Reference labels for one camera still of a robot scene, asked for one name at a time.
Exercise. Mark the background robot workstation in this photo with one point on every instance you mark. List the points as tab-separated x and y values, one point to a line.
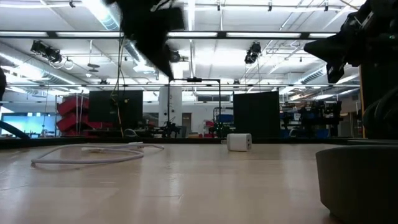
311	115

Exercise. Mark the narrow black background panel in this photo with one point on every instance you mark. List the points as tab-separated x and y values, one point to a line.
256	115

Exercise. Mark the black panel yellow edge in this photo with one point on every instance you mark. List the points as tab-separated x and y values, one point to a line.
373	77

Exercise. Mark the red storage bins stack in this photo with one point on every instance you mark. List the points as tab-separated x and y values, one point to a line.
71	121

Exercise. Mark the white cube charger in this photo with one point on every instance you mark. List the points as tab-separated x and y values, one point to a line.
238	142

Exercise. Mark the black power strip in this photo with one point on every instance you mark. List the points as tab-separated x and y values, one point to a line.
357	183

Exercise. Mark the wide black background panel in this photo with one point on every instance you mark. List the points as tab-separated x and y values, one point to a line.
99	109

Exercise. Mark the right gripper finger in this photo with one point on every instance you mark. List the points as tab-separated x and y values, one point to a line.
335	73
326	48

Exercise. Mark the black hanging spotlight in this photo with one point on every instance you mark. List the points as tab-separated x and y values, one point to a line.
252	53
174	56
46	51

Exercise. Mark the black aluminium table frame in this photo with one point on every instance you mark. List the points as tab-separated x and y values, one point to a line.
186	140

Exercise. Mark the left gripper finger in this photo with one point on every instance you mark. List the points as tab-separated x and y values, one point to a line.
155	46

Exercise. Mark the overhead light bar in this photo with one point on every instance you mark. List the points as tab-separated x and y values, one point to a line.
192	34

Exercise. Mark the blue lit screen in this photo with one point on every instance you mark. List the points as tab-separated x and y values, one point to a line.
28	124

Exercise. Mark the blue storage crate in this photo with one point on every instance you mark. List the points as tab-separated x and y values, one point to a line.
225	118

